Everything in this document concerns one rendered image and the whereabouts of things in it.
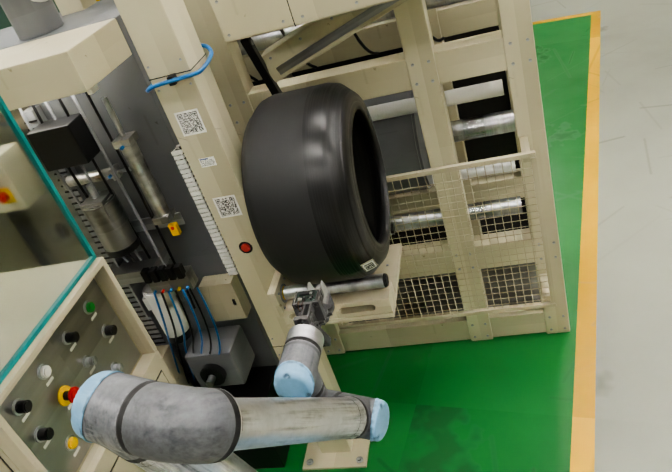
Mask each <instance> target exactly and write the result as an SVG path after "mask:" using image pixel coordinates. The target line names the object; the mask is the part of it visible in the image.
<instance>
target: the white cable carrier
mask: <svg viewBox="0 0 672 472"><path fill-rule="evenodd" d="M178 149H180V150H178ZM171 154H172V156H174V160H177V161H176V164H177V165H178V168H179V170H180V169H181V170H180V173H181V174H183V175H182V176H183V178H186V179H184V181H185V183H187V184H186V185H187V187H189V188H188V190H189V192H190V194H191V196H193V197H192V198H193V200H195V201H194V202H195V204H198V205H196V207H197V209H198V211H199V213H201V214H200V215H201V217H203V218H202V219H203V221H204V224H205V225H206V228H207V229H209V230H208V232H209V233H211V234H210V236H211V237H212V240H213V241H214V242H213V243H214V245H216V249H218V250H217V251H218V253H219V255H220V257H221V260H222V262H223V264H225V268H226V270H227V272H228V274H229V276H230V275H237V274H238V270H237V267H236V265H235V263H234V261H233V259H232V257H231V254H230V252H229V250H228V248H227V246H226V244H225V241H224V239H223V237H222V235H221V233H220V231H219V228H218V226H217V224H216V222H215V220H214V217H213V215H212V213H211V211H210V209H209V207H208V204H207V202H206V200H205V198H204V196H203V194H202V191H201V189H200V187H199V185H198V183H197V181H196V178H195V176H194V174H193V172H192V170H191V168H190V165H189V163H188V161H187V159H186V157H185V154H184V152H183V150H182V148H181V146H180V144H179V145H176V148H175V149H174V150H173V151H172V152H171ZM180 154H181V155H180ZM182 159H183V160H182ZM190 177H191V178H190ZM202 203H203V204H202Z"/></svg>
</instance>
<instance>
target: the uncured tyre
mask: <svg viewBox="0 0 672 472"><path fill-rule="evenodd" d="M241 172H242V183H243V191H244V197H245V203H246V207H247V212H248V216H249V219H250V223H251V226H252V229H253V232H254V234H255V237H256V239H257V242H258V244H259V246H260V248H261V250H262V252H263V254H264V256H265V257H266V259H267V260H268V262H269V263H270V264H271V265H272V266H273V267H274V268H275V269H276V270H277V271H278V272H280V273H281V274H282V275H283V276H284V277H286V278H287V279H288V280H290V281H291V282H293V283H297V284H303V285H307V283H308V282H310V283H311V284H312V285H313V284H320V283H321V280H322V281H323V282H324V283H329V282H337V281H344V280H352V279H360V278H364V277H366V276H368V275H371V274H373V273H374V272H375V271H376V270H377V268H378V267H379V266H380V265H381V263H382V262H383V261H384V260H385V258H386V256H387V254H388V250H389V245H390V232H391V221H390V203H389V194H388V186H387V179H386V173H385V167H384V162H383V157H382V153H381V149H380V145H379V141H378V137H377V134H376V130H375V127H374V124H373V121H372V119H371V116H370V114H369V111H368V109H367V107H366V105H365V103H364V101H363V100H362V98H361V97H360V96H359V95H358V94H357V93H356V92H354V91H353V90H351V89H349V88H348V87H346V86H345V85H343V84H341V83H330V82H328V83H323V84H318V85H314V86H309V87H305V88H300V89H296V90H291V91H287V92H282V93H278V94H274V95H272V96H270V97H268V98H266V99H265V100H263V101H262V102H260V104H259V105H258V106H257V108H256V109H255V111H254V113H253V115H252V116H251V118H250V120H249V121H248V123H247V126H246V129H245V132H244V136H243V142H242V152H241ZM371 259H373V260H374V261H375V262H376V263H377V264H378V266H377V267H375V268H373V269H371V270H369V271H368V272H366V271H365V270H364V269H363V268H362V267H361V266H360V265H362V264H363V263H365V262H367V261H369V260H371Z"/></svg>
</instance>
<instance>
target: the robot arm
mask: <svg viewBox="0 0 672 472"><path fill-rule="evenodd" d="M307 290H308V291H300V292H298V293H297V291H296V293H295V296H294V299H293V302H292V307H293V309H294V312H295V314H296V317H294V319H293V321H294V324H295V326H293V327H292V328H291V329H290V330H289V332H288V335H287V338H286V341H285V345H284V347H283V351H282V354H281V358H280V361H279V364H278V367H277V369H276V371H275V375H274V389H275V391H276V393H277V395H278V396H279V397H257V398H234V397H233V396H232V394H230V393H229V392H228V391H226V390H224V389H221V388H206V387H194V386H186V385H178V384H171V383H165V382H159V381H156V380H151V379H147V378H143V377H138V376H134V375H129V374H125V373H123V372H121V371H102V372H99V373H97V374H95V375H93V376H91V377H90V378H89V379H88V380H87V381H85V383H84V384H83V385H82V386H81V387H80V389H79V390H78V392H77V394H76V396H75V398H74V401H73V404H72V408H71V424H72V428H73V430H74V432H75V433H76V434H77V435H78V436H79V437H80V438H82V439H83V440H84V441H86V442H88V443H96V444H98V445H100V446H102V447H104V448H106V449H108V450H109V451H111V452H112V453H114V454H116V455H117V456H119V457H121V458H122V459H124V460H126V461H127V462H129V463H133V464H135V465H137V466H138V467H140V468H142V469H143V470H145V471H146V472H258V471H256V470H255V469H254V468H253V467H251V466H250V465H249V464H247V463H246V462H245V461H244V460H242V459H241V458H240V457H238V456H237V455H236V454H235V453H233V452H234V451H237V450H246V449H255V448H265V447H274V446H283V445H293V444H302V443H311V442H321V441H330V440H339V439H359V438H362V439H367V440H370V441H371V442H372V441H376V442H378V441H380V440H382V439H383V437H384V436H385V434H386V432H387V429H388V425H389V407H388V404H387V403H386V402H385V401H384V400H380V399H378V398H371V397H365V396H360V395H355V394H350V393H345V392H340V391H335V390H329V389H327V388H326V386H325V384H324V382H323V380H322V377H321V375H320V373H319V371H318V366H319V361H320V357H321V353H322V349H323V347H326V346H331V337H330V336H329V335H328V334H327V333H326V332H325V331H324V330H323V329H322V328H321V326H322V325H325V324H326V323H327V322H329V318H330V316H333V311H334V309H335V305H334V302H333V299H332V297H331V294H330V292H329V289H328V287H327V285H326V284H324V282H323V281H322V280H321V283H320V284H319V285H318V286H317V287H316V288H314V287H313V286H312V284H311V283H310V282H308V283H307ZM295 299H296V300H295Z"/></svg>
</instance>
